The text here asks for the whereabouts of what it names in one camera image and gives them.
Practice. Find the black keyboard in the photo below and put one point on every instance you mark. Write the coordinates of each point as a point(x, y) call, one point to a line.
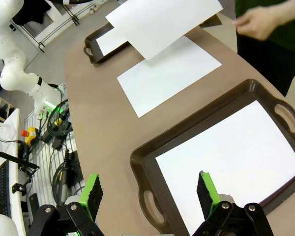
point(3, 191)

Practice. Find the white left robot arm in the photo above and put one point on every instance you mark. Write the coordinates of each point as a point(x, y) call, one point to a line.
point(12, 68)

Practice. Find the white table with black legs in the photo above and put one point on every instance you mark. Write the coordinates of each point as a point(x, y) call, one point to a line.
point(51, 22)

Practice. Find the person's right hand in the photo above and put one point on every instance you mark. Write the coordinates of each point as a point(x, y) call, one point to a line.
point(258, 23)

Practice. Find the person's right forearm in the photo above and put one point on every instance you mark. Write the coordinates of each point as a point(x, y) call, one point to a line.
point(292, 9)

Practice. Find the wooden rack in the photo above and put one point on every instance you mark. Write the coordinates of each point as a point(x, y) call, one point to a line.
point(0, 105)

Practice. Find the black trousers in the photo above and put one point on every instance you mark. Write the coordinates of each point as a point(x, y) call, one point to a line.
point(265, 64)

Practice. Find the white A4 paper sheet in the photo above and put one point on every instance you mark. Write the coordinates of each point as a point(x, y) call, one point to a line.
point(236, 152)
point(167, 83)
point(162, 24)
point(110, 41)

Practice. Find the brown plastic serving tray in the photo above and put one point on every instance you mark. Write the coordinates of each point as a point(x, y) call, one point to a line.
point(93, 46)
point(150, 169)

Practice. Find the grey handheld enabling switch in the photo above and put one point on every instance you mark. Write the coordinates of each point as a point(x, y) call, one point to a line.
point(63, 189)

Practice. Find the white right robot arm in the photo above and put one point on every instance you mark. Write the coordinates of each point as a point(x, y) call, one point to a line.
point(0, 226)

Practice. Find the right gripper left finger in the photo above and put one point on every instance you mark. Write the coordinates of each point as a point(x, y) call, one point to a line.
point(93, 196)

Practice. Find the yellow emergency stop button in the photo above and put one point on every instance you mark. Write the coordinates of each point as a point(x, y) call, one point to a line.
point(32, 137)

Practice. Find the white ribbed base plate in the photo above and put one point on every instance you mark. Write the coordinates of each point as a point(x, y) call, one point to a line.
point(44, 167)

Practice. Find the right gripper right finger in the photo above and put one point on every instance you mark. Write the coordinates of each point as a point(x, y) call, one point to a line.
point(206, 194)

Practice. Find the white desk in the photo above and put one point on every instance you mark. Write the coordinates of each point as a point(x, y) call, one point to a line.
point(13, 137)

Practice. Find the black cloth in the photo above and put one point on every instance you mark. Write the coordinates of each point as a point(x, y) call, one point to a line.
point(32, 11)

